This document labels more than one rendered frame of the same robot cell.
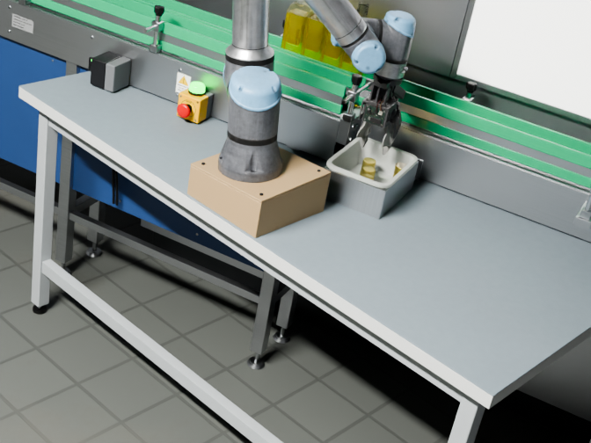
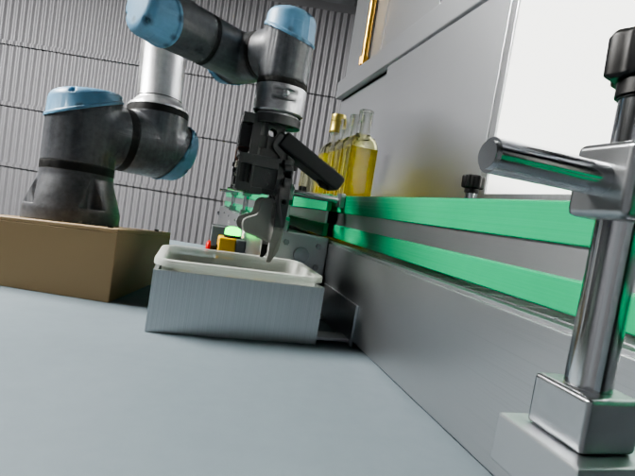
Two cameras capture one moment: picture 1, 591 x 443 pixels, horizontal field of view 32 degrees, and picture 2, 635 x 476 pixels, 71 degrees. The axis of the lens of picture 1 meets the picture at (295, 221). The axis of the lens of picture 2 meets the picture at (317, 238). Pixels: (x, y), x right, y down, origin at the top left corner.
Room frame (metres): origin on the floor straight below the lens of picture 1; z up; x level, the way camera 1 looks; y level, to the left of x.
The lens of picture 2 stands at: (2.00, -0.74, 0.93)
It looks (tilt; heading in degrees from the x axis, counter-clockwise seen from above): 3 degrees down; 52
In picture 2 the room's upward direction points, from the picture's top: 9 degrees clockwise
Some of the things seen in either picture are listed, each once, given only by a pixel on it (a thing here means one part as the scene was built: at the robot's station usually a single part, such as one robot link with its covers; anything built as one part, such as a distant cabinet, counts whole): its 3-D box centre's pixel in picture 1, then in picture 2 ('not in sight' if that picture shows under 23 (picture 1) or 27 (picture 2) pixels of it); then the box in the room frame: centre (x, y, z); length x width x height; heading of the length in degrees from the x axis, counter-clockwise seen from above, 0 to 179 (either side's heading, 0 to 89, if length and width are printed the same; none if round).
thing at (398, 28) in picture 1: (396, 36); (285, 51); (2.35, -0.15, 1.16); 0.09 x 0.08 x 0.11; 102
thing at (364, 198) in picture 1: (373, 174); (251, 296); (2.34, -0.17, 0.79); 0.27 x 0.17 x 0.08; 158
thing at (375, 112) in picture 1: (382, 98); (266, 157); (2.34, -0.15, 1.00); 0.09 x 0.08 x 0.12; 159
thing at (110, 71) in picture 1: (110, 72); (222, 238); (2.66, 0.59, 0.79); 0.08 x 0.08 x 0.08; 68
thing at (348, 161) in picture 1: (369, 174); (234, 288); (2.32, -0.16, 0.80); 0.22 x 0.17 x 0.09; 158
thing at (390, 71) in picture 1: (390, 68); (280, 104); (2.35, -0.16, 1.08); 0.08 x 0.08 x 0.05
